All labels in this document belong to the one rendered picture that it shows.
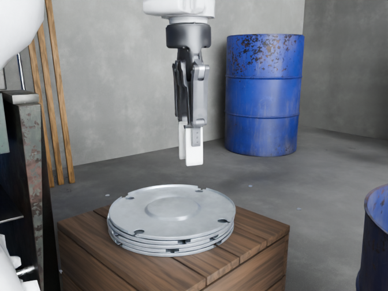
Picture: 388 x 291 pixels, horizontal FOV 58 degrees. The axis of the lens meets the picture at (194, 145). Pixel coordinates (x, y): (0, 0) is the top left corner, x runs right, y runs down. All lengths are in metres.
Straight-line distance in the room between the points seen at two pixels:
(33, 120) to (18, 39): 0.57
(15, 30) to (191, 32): 0.30
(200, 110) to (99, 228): 0.41
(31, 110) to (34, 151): 0.10
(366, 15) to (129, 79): 2.20
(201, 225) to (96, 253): 0.22
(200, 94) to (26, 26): 0.29
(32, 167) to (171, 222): 0.37
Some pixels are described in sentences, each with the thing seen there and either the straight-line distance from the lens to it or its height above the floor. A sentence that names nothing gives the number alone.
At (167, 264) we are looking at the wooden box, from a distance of 0.70.
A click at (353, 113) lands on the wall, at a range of 3.72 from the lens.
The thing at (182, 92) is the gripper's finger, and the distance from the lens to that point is 0.63.
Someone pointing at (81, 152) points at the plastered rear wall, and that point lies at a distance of 2.56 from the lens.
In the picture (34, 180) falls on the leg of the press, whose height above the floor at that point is 0.44.
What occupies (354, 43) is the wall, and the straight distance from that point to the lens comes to 3.71.
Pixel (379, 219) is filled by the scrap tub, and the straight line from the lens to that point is 0.82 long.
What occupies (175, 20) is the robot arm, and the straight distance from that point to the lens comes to 0.59.
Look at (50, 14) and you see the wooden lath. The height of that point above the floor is 0.95.
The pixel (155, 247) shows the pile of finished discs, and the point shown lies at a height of 0.37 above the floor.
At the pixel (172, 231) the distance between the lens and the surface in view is 0.74.
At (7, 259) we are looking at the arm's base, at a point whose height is 0.53.
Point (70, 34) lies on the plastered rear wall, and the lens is 2.48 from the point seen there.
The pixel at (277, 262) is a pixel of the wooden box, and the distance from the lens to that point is 0.87.
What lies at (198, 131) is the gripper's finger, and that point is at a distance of 0.59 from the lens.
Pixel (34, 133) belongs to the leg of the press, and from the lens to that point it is 0.92.
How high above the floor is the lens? 0.73
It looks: 14 degrees down
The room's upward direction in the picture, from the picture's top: straight up
